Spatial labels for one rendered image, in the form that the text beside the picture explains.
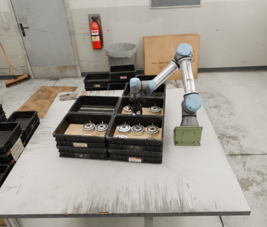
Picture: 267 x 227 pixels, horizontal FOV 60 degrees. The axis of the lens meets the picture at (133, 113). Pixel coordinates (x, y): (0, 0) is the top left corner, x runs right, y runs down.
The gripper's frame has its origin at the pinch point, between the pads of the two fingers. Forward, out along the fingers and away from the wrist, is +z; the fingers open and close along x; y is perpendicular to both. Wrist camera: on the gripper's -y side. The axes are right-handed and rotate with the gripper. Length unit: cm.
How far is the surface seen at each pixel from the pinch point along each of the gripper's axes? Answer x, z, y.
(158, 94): -14.2, 1.9, -44.2
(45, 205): 10, 15, 93
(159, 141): 39.6, -7.3, 19.6
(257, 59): -32, 60, -369
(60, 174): -6, 15, 74
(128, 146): 22.0, -1.1, 32.3
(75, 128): -28, 2, 44
